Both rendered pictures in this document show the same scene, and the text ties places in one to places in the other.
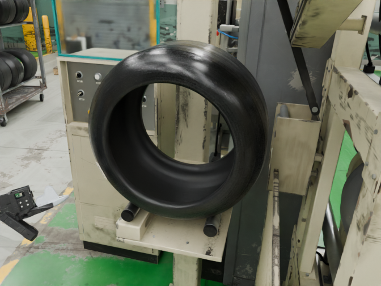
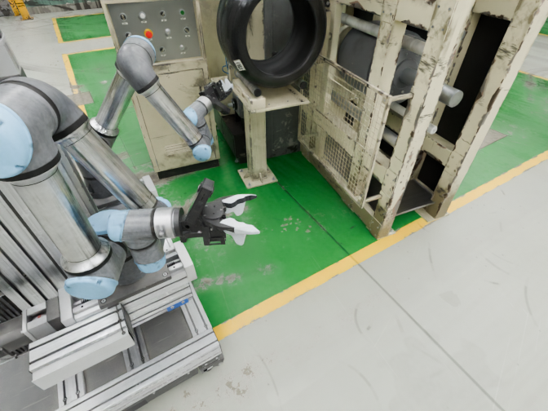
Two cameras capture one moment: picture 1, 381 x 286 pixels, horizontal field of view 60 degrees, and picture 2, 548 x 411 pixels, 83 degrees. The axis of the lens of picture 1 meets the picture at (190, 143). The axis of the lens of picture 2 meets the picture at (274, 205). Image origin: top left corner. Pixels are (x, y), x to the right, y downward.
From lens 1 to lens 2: 1.20 m
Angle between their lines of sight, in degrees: 34
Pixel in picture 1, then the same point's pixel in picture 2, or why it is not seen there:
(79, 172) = (144, 111)
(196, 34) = not seen: outside the picture
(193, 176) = (268, 67)
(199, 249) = (296, 101)
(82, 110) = not seen: hidden behind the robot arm
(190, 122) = (254, 31)
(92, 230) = (165, 159)
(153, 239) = (270, 105)
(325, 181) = (333, 50)
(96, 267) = (181, 183)
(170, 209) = (284, 77)
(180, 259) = (255, 138)
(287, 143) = not seen: hidden behind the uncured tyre
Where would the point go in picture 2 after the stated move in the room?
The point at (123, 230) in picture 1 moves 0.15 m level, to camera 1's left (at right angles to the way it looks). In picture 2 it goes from (256, 103) to (232, 110)
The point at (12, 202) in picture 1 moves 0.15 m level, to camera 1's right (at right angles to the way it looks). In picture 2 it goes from (217, 89) to (245, 82)
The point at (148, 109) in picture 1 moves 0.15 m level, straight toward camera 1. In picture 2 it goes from (192, 38) to (205, 42)
